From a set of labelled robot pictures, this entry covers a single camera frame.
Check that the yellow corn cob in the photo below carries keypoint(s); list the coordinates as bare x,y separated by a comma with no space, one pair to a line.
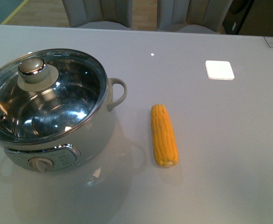
163,138

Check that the right beige chair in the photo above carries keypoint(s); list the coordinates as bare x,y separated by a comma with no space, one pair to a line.
192,16

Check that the left beige chair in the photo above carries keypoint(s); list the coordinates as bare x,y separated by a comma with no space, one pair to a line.
99,14

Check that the glass pot lid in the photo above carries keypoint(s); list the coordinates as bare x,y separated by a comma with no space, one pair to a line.
73,99

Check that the dark cabinet in background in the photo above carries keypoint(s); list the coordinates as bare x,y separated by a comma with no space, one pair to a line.
236,16

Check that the beige chair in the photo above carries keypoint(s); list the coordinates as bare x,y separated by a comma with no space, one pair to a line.
99,14
192,16

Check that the white electric cooking pot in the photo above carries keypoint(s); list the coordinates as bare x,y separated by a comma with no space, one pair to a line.
81,144

